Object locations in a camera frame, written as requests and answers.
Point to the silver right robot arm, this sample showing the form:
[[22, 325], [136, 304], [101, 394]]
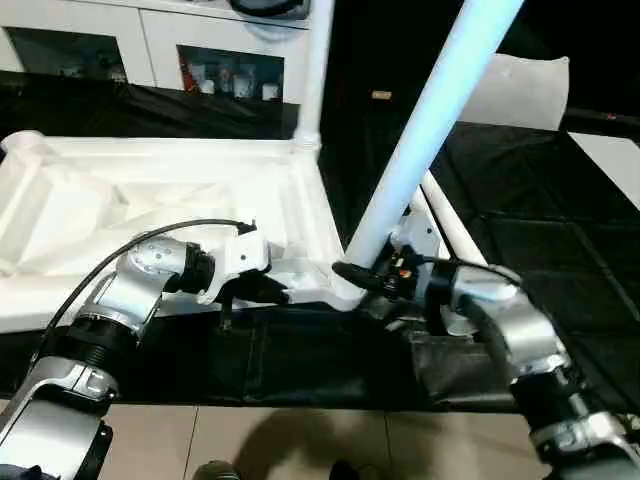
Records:
[[500, 315]]

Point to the small white jar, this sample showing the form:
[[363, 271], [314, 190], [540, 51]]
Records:
[[270, 92]]

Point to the white plastic bag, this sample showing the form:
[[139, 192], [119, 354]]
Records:
[[530, 90]]

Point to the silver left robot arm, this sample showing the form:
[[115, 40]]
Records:
[[130, 285]]

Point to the flat white board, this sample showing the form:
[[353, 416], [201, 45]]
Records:
[[612, 165]]

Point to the dark round object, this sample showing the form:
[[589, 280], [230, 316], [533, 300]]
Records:
[[270, 6]]

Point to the small brown block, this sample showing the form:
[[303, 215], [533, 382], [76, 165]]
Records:
[[381, 95]]

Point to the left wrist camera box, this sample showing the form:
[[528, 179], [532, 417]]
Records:
[[240, 260]]

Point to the black work mat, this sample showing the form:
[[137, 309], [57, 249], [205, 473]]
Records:
[[560, 280]]

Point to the white cabinet with glass doors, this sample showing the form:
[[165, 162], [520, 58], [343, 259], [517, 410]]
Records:
[[100, 40]]

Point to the white plastic table top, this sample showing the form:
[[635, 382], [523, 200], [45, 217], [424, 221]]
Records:
[[120, 190]]

